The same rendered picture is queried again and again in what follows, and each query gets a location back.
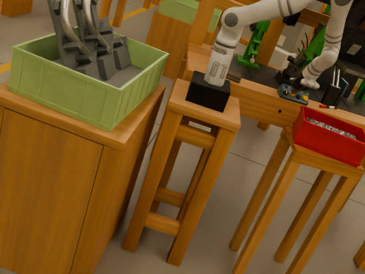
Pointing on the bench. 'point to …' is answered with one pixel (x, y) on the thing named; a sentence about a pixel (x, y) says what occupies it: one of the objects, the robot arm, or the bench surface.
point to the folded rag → (233, 76)
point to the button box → (291, 96)
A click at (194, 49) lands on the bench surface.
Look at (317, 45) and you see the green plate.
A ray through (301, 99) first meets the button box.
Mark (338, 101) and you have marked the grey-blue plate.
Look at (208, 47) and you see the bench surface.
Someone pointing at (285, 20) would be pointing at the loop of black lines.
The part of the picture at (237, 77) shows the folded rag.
